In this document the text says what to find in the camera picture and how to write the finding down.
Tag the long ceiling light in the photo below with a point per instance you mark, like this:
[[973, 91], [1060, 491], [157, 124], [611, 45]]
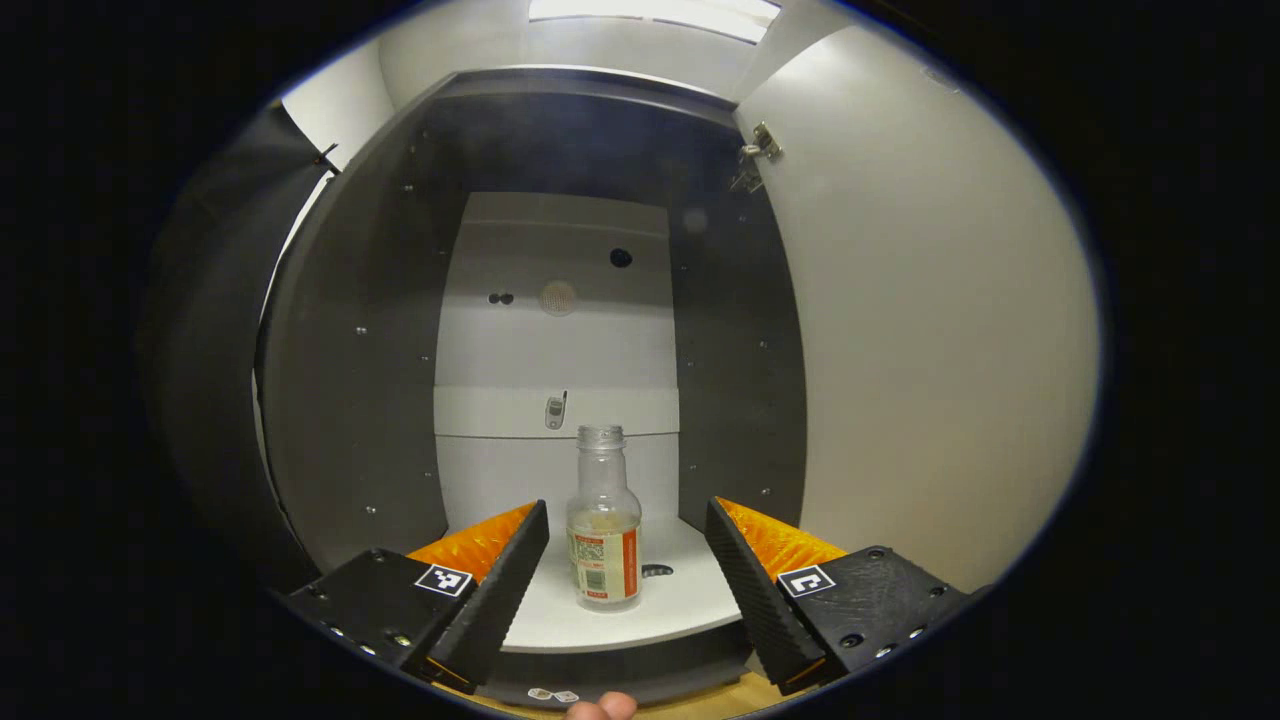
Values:
[[655, 12]]

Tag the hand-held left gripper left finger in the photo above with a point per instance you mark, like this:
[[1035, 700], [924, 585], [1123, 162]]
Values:
[[505, 600]]

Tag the dark grey cabinet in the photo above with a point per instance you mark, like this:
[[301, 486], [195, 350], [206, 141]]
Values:
[[350, 400]]

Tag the metal door hinge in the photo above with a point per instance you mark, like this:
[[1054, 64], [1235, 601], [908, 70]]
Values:
[[757, 152]]

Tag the black backdrop cloth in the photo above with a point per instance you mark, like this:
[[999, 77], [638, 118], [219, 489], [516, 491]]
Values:
[[200, 350]]

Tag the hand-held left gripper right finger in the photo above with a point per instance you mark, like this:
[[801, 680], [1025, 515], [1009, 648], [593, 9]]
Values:
[[755, 610]]

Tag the clear glass bottle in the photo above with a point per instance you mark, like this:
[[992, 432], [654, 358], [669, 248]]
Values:
[[605, 540]]

